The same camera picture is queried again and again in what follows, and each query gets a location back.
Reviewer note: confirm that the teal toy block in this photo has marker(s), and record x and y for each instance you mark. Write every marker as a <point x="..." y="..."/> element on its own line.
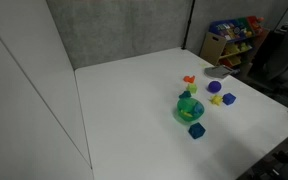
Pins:
<point x="185" y="94"/>

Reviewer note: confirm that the green plastic bowl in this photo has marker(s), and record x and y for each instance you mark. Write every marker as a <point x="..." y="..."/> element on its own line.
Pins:
<point x="187" y="105"/>

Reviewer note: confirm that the yellow toy in bowl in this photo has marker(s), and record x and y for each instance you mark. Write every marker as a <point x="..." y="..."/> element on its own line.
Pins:
<point x="186" y="114"/>

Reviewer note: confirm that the light green toy block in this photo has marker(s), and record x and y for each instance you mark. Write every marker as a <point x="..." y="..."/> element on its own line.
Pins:
<point x="192" y="88"/>

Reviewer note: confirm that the orange toy block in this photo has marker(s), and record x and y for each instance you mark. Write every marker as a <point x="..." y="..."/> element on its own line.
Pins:
<point x="189" y="79"/>

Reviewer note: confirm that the blue toy in bowl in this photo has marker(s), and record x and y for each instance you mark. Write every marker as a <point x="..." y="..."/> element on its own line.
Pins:
<point x="198" y="109"/>

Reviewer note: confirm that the teal blue cube block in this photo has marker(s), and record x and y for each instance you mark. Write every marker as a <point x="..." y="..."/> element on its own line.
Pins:
<point x="196" y="130"/>

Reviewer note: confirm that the dark blue cube block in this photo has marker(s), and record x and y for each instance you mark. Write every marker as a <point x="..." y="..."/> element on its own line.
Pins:
<point x="229" y="99"/>

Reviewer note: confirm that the purple ball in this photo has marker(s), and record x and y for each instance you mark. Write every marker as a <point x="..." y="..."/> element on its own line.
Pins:
<point x="214" y="86"/>

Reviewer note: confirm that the yellow spiky star toy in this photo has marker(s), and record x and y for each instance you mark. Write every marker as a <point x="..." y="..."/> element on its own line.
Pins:
<point x="216" y="100"/>

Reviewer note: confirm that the grey flat object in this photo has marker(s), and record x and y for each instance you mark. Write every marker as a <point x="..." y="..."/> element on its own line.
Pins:
<point x="218" y="72"/>

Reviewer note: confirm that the black vertical pole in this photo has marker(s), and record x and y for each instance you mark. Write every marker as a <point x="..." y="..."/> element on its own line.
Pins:
<point x="183" y="46"/>

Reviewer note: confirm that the toy shelf with bins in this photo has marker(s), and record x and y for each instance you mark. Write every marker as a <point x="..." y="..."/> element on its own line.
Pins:
<point x="234" y="42"/>

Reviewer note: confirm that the grey office chair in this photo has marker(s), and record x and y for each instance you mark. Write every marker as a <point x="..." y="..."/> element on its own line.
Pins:
<point x="273" y="74"/>

